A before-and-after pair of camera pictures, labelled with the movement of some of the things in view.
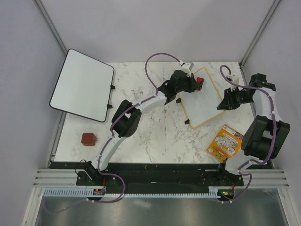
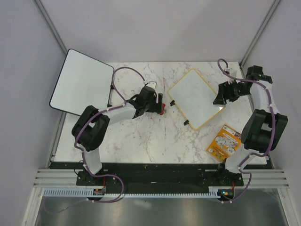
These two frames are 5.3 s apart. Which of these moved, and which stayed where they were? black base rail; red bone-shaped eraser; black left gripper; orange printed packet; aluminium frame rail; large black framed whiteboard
Moved: red bone-shaped eraser; black left gripper
Stayed: black base rail; aluminium frame rail; large black framed whiteboard; orange printed packet
